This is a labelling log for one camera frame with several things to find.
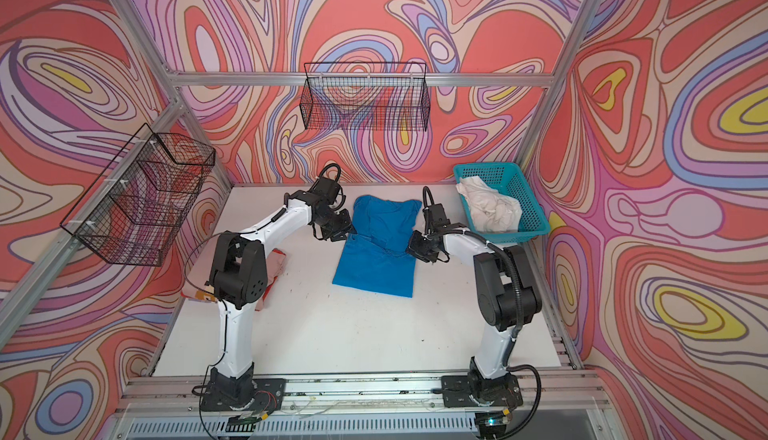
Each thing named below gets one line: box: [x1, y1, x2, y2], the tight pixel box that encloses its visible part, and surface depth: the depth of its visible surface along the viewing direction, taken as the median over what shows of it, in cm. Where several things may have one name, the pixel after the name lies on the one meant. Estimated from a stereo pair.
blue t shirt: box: [332, 195, 422, 298], surface depth 100 cm
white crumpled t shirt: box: [456, 176, 523, 233], surface depth 109 cm
